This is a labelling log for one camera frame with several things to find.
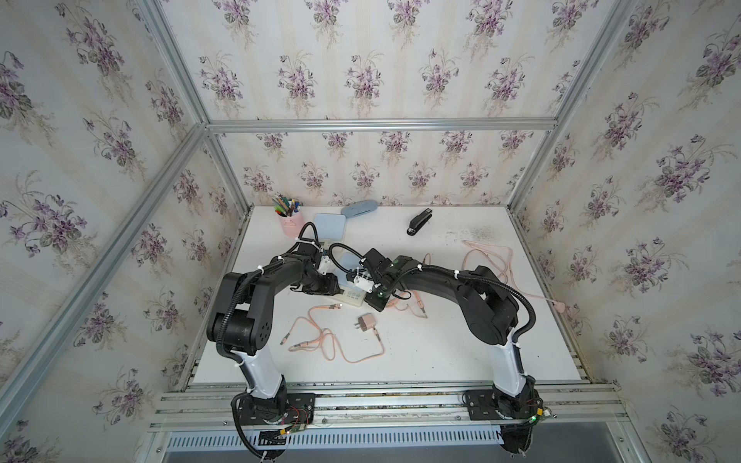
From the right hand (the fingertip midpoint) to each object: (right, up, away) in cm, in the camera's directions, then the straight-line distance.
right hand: (373, 299), depth 93 cm
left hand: (-14, +2, +2) cm, 14 cm away
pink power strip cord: (+36, +17, +12) cm, 42 cm away
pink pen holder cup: (-30, +25, +12) cm, 41 cm away
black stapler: (+18, +27, +18) cm, 37 cm away
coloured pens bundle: (-34, +32, +13) cm, 48 cm away
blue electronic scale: (-7, +2, 0) cm, 7 cm away
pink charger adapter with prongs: (-2, -5, -7) cm, 9 cm away
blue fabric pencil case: (-6, +32, +23) cm, 40 cm away
